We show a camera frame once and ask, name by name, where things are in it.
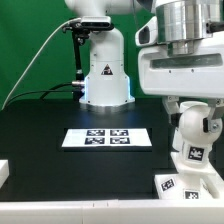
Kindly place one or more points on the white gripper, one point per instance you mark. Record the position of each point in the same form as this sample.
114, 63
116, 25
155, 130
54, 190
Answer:
200, 75

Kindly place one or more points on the white lamp bulb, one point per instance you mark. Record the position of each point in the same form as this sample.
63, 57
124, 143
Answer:
197, 157

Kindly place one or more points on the white lamp base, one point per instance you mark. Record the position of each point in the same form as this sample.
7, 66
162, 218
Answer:
185, 184

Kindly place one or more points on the white lamp shade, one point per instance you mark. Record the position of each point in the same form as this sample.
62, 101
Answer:
189, 134

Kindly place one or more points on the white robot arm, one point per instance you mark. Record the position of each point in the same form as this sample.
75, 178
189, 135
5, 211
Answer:
181, 53

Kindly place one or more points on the white marker sheet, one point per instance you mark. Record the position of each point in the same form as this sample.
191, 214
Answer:
107, 137

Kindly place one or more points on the white left fence block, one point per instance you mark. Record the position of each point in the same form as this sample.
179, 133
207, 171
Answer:
4, 171

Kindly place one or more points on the white front fence rail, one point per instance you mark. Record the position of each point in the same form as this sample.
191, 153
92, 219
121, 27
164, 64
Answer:
114, 212

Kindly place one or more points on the black camera on stand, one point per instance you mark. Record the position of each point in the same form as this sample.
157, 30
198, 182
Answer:
81, 29

